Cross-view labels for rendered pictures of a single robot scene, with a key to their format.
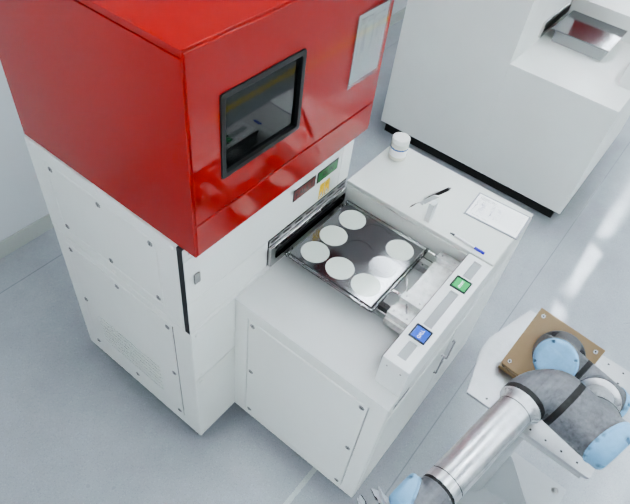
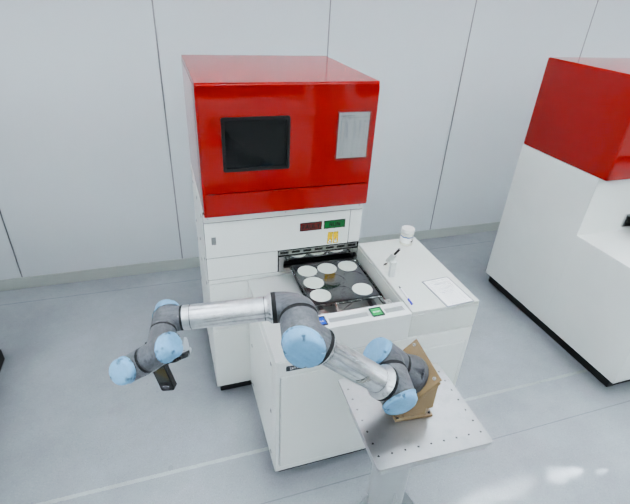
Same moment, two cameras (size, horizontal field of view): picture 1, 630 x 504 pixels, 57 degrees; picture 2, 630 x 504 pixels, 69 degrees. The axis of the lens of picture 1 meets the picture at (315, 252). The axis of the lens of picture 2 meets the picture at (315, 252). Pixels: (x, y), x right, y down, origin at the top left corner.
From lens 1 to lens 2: 128 cm
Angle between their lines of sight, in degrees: 34
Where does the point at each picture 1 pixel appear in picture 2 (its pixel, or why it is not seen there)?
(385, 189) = (378, 254)
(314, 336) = not seen: hidden behind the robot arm
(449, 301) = (359, 316)
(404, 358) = not seen: hidden behind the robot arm
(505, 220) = (450, 295)
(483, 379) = not seen: hidden behind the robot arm
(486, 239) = (423, 299)
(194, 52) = (202, 86)
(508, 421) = (247, 302)
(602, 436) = (290, 328)
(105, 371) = (201, 336)
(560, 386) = (292, 298)
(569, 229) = (622, 403)
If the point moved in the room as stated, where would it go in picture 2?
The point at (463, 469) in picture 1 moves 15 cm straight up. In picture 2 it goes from (198, 307) to (193, 264)
